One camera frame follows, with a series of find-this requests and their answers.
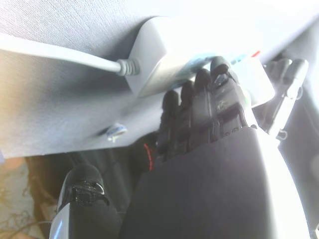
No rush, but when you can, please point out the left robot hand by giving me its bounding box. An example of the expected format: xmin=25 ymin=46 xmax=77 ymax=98
xmin=48 ymin=56 xmax=315 ymax=239

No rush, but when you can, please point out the white power strip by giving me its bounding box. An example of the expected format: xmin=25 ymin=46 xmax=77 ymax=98
xmin=126 ymin=16 xmax=262 ymax=98

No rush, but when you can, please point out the white plug adapter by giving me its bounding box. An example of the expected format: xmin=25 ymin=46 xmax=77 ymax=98
xmin=245 ymin=61 xmax=277 ymax=108

